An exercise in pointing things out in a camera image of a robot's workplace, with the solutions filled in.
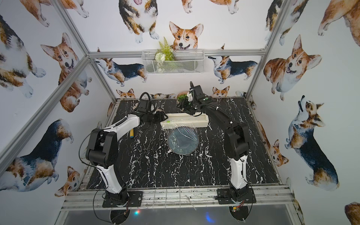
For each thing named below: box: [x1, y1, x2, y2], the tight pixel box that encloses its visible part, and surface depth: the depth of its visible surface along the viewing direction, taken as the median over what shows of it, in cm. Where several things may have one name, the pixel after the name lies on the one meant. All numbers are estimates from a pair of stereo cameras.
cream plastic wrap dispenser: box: [160, 112, 210, 130], surface depth 99 cm
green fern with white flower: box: [154, 36, 175, 73], surface depth 85 cm
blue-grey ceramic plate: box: [167, 127, 200, 156], surface depth 97 cm
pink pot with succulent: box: [176, 90, 188, 103], surface depth 106 cm
